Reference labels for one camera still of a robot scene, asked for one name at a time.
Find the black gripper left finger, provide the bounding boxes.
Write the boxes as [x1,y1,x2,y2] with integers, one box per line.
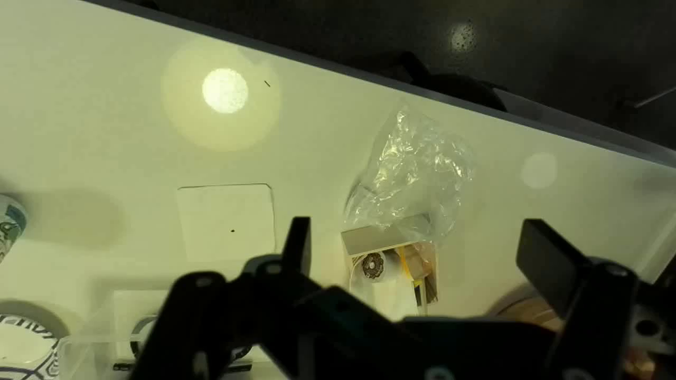
[128,216,398,380]

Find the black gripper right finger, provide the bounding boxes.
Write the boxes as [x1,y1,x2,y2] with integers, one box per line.
[515,217,676,380]

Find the thin wooden block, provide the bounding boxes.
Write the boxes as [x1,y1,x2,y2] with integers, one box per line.
[396,241,435,306]

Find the brown wicker basket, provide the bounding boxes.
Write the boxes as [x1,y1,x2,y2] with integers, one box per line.
[483,283,567,335]

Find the patterned ceramic saucer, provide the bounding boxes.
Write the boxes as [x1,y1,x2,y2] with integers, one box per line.
[0,300,70,380]

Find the patterned paper cup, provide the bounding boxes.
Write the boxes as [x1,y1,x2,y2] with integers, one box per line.
[0,192,30,265]

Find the clear crumpled plastic bag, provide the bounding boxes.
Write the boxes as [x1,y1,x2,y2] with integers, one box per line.
[345,103,476,240]

